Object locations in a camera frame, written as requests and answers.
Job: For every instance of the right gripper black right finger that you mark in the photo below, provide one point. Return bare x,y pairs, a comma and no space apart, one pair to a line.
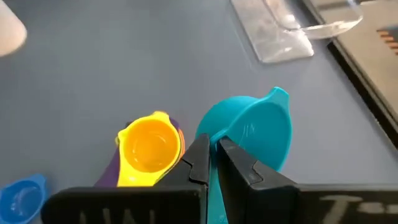
248,199

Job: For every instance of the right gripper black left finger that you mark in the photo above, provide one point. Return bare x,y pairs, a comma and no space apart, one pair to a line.
186,202

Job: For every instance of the teal measuring cup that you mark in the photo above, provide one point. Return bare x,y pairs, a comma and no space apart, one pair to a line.
258,133

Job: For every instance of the yellow measuring cup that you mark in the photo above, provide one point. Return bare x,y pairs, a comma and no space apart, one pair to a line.
149,146

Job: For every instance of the purple measuring cup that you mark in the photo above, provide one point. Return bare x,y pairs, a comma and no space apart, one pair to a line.
109,175

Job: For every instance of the blue measuring cup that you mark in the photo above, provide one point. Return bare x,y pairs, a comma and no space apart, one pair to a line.
18,199

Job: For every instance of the clear plastic basket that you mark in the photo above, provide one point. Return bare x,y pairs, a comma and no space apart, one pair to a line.
273,40

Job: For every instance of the black floor mat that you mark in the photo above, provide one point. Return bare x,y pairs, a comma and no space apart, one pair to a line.
390,39

